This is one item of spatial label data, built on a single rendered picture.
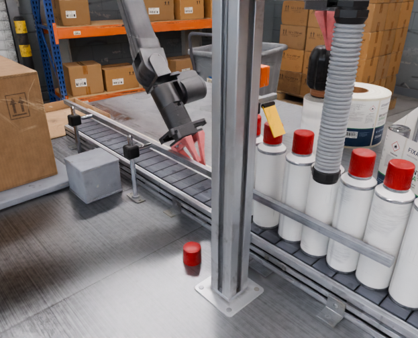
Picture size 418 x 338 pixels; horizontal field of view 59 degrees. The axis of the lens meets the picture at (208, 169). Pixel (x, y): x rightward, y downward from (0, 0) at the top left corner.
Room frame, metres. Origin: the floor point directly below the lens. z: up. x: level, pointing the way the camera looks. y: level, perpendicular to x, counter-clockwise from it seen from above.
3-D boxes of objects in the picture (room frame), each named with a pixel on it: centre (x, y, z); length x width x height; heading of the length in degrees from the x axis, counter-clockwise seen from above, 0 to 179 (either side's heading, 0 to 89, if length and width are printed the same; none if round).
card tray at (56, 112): (1.34, 0.56, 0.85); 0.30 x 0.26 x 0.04; 43
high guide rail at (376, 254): (0.80, 0.11, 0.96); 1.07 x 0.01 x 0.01; 43
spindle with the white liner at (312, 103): (0.85, -0.27, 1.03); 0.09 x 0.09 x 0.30
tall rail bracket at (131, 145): (0.80, 0.16, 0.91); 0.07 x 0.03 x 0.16; 133
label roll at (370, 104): (1.07, -0.42, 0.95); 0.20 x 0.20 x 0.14
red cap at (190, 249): (0.55, 0.03, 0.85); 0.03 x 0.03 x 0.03
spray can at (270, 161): (0.61, -0.11, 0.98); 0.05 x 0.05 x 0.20
